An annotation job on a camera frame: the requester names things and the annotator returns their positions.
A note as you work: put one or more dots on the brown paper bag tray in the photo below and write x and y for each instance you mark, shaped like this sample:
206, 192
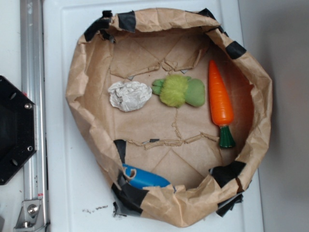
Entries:
178, 144

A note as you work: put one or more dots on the white plastic tray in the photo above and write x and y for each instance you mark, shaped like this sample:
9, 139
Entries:
80, 199

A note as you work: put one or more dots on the aluminium extrusion rail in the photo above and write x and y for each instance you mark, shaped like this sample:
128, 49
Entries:
32, 77

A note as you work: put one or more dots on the orange toy carrot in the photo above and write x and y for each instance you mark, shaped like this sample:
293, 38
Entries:
222, 113

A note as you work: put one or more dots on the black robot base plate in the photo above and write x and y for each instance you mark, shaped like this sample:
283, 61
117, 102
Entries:
17, 130

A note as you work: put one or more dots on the metal corner bracket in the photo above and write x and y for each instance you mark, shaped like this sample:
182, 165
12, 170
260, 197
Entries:
31, 217

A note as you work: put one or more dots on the white paper ball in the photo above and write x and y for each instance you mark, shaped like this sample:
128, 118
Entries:
129, 96

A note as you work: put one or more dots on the green fuzzy plush toy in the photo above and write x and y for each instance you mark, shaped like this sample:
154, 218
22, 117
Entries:
176, 90

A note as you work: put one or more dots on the blue plastic toy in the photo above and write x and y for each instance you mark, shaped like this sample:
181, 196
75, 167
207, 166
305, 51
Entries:
139, 178

